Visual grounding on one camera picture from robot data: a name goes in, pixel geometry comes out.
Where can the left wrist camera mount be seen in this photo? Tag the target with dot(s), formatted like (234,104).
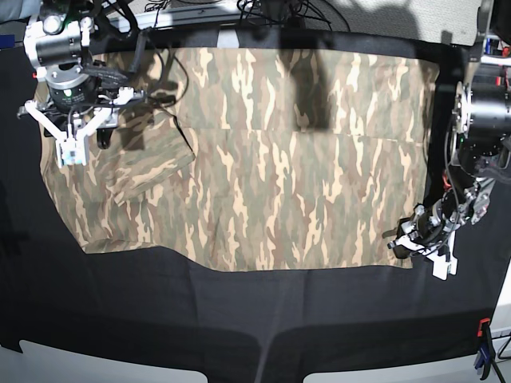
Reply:
(425,218)

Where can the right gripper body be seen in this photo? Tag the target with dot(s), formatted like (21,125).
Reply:
(73,130)

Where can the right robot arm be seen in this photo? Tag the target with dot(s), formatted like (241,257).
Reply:
(86,97)

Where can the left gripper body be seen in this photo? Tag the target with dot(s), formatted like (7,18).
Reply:
(409,242)

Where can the blue clamp right front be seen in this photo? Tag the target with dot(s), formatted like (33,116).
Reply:
(485,351)

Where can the camouflage t-shirt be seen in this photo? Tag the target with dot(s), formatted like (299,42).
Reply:
(256,159)

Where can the black table cloth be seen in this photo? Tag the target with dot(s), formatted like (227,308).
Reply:
(156,307)

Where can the white tape patch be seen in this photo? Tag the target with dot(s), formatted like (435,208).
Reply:
(227,39)

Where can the aluminium rail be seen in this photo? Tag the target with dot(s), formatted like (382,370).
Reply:
(222,13)

